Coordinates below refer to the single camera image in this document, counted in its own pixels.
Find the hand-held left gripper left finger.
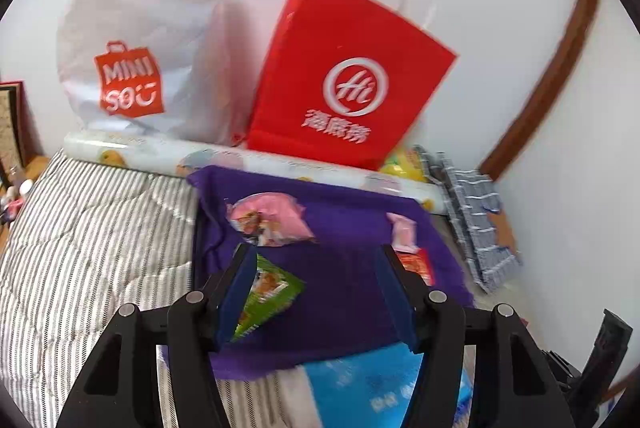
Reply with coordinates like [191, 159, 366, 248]
[57, 243, 258, 428]

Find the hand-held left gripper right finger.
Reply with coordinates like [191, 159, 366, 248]
[372, 244, 576, 428]

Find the green triangular snack packet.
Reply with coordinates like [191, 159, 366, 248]
[232, 255, 306, 341]

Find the red and pink snack packet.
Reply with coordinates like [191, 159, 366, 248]
[395, 249, 436, 286]

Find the purple towel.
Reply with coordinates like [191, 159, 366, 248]
[187, 165, 476, 381]

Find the blue tissue pack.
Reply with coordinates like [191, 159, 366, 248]
[270, 342, 473, 428]

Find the blue plaid cloth with star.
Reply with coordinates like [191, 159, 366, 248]
[412, 145, 523, 295]

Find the yellow bag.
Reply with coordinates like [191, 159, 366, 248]
[378, 147, 431, 184]

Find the printed paper roll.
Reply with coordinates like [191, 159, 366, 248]
[64, 131, 448, 214]

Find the wooden nightstand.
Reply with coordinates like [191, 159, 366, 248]
[0, 153, 51, 254]

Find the red paper bag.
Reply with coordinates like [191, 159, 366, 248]
[245, 0, 459, 171]

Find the white plastic shopping bag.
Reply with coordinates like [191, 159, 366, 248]
[56, 0, 261, 144]

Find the brown wooden door frame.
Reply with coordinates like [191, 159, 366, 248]
[477, 0, 603, 181]

